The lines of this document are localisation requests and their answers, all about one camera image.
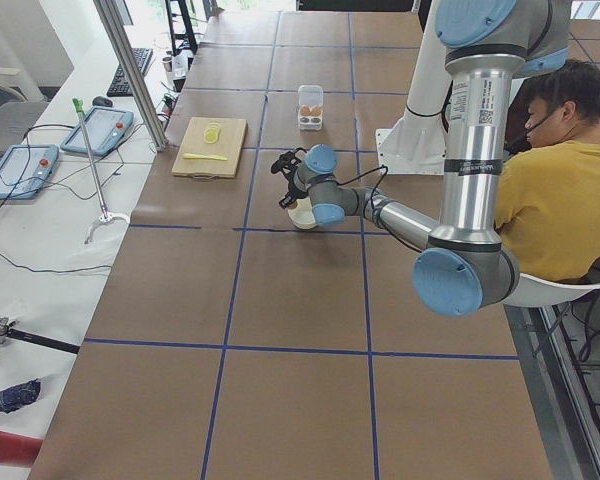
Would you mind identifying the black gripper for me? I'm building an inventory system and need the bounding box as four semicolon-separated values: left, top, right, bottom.
279;171;308;209

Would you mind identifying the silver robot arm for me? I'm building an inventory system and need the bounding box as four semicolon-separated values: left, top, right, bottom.
271;1;571;317

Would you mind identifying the clear plastic egg box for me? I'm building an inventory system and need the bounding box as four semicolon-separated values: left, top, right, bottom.
297;85;324;131

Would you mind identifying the white ceramic bowl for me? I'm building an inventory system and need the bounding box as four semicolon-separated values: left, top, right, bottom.
287;197;317;230

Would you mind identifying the wooden cutting board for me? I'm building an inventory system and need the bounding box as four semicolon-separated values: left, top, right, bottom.
171;116;249;180

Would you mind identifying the front lemon slice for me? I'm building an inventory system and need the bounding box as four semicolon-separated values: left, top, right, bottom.
204;133;219;144

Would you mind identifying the yellow plastic knife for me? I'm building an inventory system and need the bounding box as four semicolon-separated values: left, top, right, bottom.
182;153;228;161

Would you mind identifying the far blue teach pendant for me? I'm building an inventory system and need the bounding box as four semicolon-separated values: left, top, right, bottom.
60;106;134;158

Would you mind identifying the blue teach pendant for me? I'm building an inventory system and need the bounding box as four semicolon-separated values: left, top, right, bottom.
0;144;60;201
60;106;134;158

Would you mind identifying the black keyboard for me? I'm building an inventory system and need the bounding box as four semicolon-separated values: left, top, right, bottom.
105;47;155;98

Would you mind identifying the black computer mouse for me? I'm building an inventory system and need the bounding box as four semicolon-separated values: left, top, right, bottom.
92;96;113;108

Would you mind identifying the person in yellow shirt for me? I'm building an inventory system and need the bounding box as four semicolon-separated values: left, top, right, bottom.
494;60;600;283

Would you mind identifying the near blue teach pendant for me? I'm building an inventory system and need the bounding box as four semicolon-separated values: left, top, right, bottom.
0;144;60;201

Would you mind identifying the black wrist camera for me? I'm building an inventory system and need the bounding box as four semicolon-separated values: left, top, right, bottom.
270;147;306;179

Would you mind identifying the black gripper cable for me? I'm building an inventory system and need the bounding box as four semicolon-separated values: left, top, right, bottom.
329;163;389;221

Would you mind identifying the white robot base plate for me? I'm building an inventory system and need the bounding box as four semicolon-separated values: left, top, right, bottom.
375;110;446;175

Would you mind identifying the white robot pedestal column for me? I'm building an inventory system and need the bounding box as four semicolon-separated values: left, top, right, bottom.
406;1;452;118

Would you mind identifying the green handled reacher grabber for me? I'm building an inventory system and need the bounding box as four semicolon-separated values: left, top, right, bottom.
72;98;130;245

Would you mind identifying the aluminium frame post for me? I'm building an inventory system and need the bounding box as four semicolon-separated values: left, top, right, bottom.
93;0;168;152

